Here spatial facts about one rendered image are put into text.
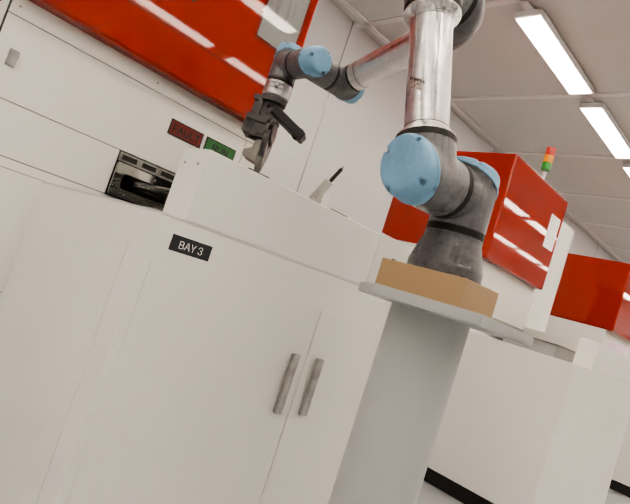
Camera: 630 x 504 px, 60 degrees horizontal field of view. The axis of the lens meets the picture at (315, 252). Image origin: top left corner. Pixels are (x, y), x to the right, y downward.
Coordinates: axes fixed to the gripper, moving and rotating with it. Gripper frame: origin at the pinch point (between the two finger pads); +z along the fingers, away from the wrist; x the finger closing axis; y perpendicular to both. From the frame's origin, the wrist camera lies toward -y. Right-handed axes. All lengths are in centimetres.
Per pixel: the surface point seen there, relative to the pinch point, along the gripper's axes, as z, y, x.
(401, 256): 9.7, -43.6, -3.0
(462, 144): -153, -107, -381
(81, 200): 22.7, 29.9, 26.6
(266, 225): 15.8, -11.5, 31.7
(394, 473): 53, -50, 42
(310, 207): 8.4, -18.4, 24.2
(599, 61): -172, -148, -204
